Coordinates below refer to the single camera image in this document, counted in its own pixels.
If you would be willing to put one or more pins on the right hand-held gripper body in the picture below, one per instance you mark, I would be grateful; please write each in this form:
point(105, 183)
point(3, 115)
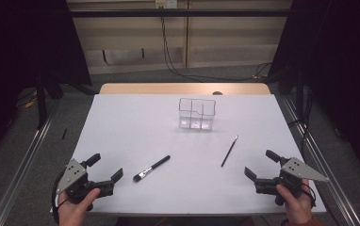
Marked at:
point(294, 174)

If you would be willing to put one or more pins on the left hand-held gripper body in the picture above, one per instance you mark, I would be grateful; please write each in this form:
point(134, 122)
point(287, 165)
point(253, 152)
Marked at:
point(74, 177)

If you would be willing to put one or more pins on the thin black makeup brush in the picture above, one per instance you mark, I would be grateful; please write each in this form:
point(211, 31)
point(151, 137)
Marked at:
point(229, 151)

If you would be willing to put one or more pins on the large black makeup brush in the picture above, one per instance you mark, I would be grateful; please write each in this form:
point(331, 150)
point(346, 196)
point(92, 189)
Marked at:
point(151, 169)

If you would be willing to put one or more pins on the clear acrylic organizer box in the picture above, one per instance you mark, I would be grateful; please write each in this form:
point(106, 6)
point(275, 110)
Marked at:
point(197, 114)

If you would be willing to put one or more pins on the person's right hand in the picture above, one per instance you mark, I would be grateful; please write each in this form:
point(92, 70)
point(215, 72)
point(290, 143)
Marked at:
point(296, 205)

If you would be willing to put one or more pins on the person's left hand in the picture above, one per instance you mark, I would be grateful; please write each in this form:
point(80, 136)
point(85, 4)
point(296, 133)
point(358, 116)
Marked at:
point(73, 210)

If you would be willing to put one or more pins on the small black stick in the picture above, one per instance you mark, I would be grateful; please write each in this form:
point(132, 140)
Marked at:
point(64, 133)

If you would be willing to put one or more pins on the yellow floor object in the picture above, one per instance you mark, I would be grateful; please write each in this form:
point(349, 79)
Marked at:
point(30, 103)

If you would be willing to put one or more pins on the wooden table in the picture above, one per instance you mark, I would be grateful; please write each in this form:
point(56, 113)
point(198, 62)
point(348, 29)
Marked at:
point(168, 88)

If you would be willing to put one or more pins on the black curtain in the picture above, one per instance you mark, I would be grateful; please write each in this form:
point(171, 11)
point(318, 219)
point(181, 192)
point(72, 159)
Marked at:
point(341, 62)
point(27, 40)

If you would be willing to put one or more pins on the metal floor rail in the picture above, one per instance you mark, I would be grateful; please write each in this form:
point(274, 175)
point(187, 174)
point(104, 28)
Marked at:
point(21, 166)
point(332, 175)

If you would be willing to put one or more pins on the black stand post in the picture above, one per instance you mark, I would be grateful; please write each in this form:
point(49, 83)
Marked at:
point(41, 103)

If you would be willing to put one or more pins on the black horizontal frame bar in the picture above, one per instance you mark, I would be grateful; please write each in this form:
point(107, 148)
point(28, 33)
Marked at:
point(181, 12)

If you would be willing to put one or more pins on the white wall socket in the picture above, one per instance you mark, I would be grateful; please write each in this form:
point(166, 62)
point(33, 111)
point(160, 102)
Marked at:
point(166, 3)

